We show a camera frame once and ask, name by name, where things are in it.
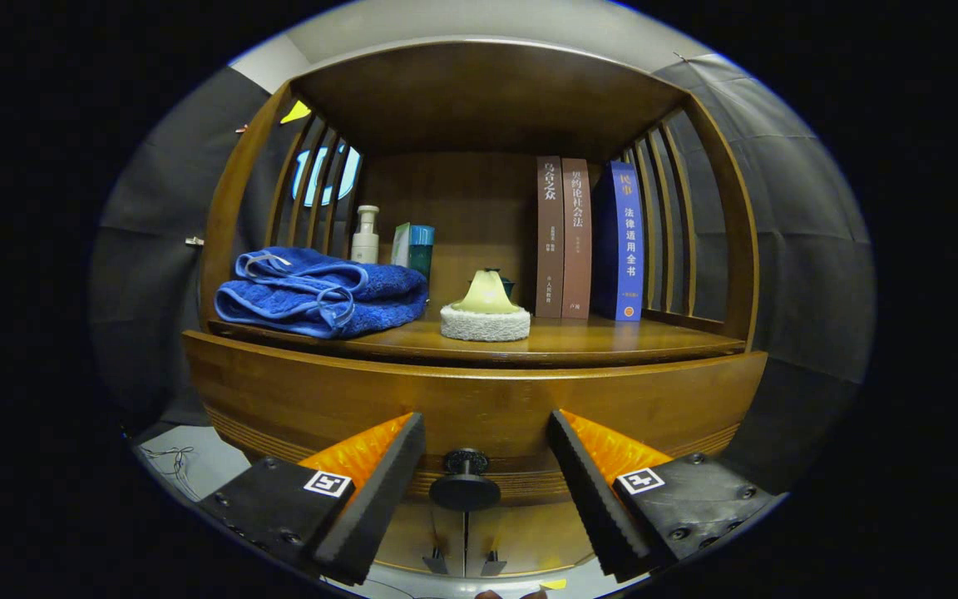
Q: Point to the wooden cabinet door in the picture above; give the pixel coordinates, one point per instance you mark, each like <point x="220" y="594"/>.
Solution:
<point x="412" y="537"/>
<point x="529" y="532"/>

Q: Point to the green brush with white pad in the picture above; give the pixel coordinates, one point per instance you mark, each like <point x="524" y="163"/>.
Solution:
<point x="486" y="324"/>

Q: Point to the blue book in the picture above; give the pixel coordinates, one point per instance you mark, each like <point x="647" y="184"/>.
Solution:
<point x="624" y="249"/>

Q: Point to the teal bottle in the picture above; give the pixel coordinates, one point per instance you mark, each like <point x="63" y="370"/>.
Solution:
<point x="422" y="249"/>

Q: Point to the yellow tape piece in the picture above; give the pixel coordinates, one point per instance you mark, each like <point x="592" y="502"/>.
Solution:
<point x="554" y="584"/>

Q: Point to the white green tube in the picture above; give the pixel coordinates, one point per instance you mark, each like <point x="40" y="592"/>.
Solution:
<point x="400" y="245"/>

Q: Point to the blue folded towel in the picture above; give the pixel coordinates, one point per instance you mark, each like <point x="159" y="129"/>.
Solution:
<point x="313" y="291"/>

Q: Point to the white pump bottle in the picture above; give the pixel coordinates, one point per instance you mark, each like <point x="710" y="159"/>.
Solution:
<point x="365" y="245"/>

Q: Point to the blue lidded teacup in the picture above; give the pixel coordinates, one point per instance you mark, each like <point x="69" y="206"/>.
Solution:
<point x="510" y="288"/>

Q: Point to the wooden cabinet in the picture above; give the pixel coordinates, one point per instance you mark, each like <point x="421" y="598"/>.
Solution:
<point x="479" y="100"/>

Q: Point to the reddish brown book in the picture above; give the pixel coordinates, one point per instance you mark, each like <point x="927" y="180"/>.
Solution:
<point x="576" y="249"/>

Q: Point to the dark brown book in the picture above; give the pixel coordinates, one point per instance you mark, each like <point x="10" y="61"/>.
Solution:
<point x="550" y="249"/>

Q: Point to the wooden drawer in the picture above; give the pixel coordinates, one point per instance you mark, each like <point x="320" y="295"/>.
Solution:
<point x="479" y="399"/>

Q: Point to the wooden countertop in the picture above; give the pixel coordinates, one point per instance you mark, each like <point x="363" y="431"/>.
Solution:
<point x="595" y="337"/>

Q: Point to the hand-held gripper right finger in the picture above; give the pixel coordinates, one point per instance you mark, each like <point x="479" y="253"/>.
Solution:
<point x="604" y="512"/>

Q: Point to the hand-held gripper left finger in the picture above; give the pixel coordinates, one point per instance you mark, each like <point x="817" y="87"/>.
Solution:
<point x="371" y="512"/>

